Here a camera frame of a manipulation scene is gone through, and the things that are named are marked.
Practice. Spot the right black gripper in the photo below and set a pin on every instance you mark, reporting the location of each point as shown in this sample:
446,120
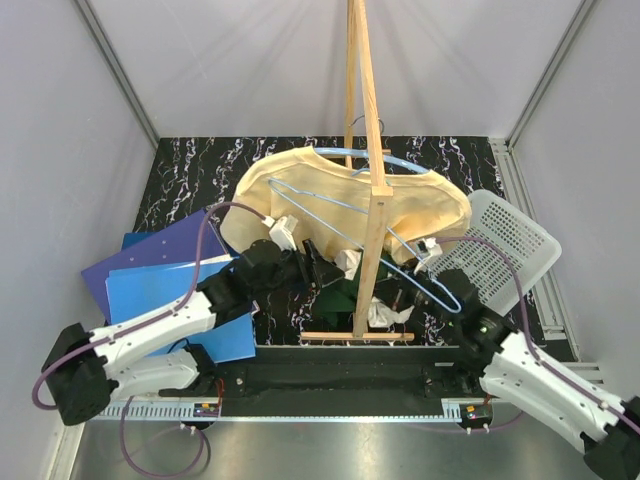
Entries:
394,291

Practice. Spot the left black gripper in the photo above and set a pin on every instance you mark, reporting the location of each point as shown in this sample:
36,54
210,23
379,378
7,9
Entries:
318,272

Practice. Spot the cream yellow t shirt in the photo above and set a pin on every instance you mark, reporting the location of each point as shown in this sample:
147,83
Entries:
330,202

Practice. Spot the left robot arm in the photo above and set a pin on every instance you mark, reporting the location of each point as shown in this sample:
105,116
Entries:
86,370

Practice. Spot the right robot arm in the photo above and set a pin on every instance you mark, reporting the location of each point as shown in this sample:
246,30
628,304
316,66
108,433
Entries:
499,358

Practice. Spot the light blue plastic hanger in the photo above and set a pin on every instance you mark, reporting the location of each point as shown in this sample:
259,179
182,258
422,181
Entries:
388,159

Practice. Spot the wooden hanger stand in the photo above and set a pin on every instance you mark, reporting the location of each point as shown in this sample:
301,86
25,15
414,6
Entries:
359,70

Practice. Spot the white plastic basket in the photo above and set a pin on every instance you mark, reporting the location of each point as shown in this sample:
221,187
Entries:
530,248

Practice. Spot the purple folder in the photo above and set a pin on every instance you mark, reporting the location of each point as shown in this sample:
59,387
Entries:
173,244

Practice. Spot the black marbled mat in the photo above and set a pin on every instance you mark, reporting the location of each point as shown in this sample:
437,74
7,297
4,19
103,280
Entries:
192,173

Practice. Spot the blue folder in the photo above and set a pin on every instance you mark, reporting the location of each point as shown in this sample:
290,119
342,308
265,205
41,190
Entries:
134,291

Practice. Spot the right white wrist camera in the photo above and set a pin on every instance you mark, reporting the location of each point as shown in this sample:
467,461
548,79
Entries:
427,251

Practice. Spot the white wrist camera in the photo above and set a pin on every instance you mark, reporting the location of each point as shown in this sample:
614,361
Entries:
427,251
281,231

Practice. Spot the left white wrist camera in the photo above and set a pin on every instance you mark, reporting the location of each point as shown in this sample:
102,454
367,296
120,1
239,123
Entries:
281,231

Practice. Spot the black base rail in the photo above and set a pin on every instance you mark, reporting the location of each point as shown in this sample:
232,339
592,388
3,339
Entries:
339,381

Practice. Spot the white slotted cable duct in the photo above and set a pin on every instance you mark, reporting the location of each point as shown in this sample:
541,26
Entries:
161,411

